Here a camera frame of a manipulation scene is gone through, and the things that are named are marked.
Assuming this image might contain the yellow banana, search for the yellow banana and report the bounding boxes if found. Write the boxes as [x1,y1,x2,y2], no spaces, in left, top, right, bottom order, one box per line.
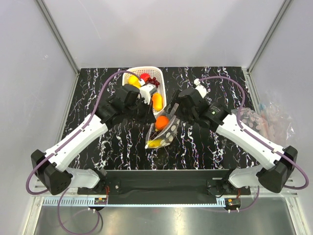
[145,139,165,148]

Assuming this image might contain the orange fruit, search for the orange fruit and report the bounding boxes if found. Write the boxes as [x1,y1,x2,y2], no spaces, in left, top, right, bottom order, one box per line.
[155,116,169,131]

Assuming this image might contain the connector block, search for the connector block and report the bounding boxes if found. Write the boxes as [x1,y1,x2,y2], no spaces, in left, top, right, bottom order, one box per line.
[94,197,108,205]
[227,198,241,207]

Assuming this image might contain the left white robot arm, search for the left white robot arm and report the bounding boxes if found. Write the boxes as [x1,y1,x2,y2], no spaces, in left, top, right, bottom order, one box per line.
[31,84,157,195]

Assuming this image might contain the white plastic basket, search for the white plastic basket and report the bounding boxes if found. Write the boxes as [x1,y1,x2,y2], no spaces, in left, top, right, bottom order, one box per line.
[128,66,167,117]

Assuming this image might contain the purple red grape bunch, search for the purple red grape bunch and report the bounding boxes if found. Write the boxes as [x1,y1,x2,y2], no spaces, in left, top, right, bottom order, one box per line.
[147,77,160,88]

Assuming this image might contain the right connector block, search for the right connector block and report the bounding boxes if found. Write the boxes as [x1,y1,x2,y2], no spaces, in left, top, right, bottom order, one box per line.
[227,198,241,207]

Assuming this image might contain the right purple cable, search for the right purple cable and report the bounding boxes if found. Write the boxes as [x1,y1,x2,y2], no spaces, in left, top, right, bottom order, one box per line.
[198,75,309,211]

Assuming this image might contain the aluminium frame rail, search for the aluminium frame rail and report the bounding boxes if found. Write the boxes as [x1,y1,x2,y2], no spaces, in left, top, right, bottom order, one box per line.
[31,177,298,199]

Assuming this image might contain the orange yellow mango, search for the orange yellow mango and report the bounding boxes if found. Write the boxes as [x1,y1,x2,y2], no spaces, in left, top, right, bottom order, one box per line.
[152,93,163,112]

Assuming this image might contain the upper yellow lemon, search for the upper yellow lemon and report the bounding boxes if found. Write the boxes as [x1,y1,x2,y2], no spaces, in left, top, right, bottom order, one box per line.
[128,75,141,88]

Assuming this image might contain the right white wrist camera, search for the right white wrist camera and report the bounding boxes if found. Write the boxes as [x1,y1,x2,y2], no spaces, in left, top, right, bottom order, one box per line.
[193,78,207,98]

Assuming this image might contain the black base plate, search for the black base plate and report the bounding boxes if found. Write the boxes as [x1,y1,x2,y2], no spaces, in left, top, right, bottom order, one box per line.
[81,169,236,206]

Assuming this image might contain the dark blue grape bunch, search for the dark blue grape bunch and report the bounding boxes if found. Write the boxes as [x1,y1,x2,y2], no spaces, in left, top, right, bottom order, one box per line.
[149,131,159,140]

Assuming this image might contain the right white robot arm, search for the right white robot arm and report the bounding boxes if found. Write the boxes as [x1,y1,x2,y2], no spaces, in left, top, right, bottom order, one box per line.
[165,87,298,194]

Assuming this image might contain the red strawberry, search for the red strawberry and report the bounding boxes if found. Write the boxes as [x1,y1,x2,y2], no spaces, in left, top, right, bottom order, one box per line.
[140,73,151,82]

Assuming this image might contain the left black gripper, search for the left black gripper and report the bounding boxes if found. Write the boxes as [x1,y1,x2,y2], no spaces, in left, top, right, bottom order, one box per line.
[124,97,157,126]

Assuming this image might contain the left connector block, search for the left connector block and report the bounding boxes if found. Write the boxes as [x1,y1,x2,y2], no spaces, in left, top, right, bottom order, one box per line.
[94,197,108,205]

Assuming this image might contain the clear dotted zip bag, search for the clear dotted zip bag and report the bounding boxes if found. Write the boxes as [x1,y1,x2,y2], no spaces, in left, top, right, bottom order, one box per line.
[145,111,180,149]

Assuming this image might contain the pile of spare zip bags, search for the pile of spare zip bags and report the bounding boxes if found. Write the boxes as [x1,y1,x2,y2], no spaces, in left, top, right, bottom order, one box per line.
[239,90,297,147]

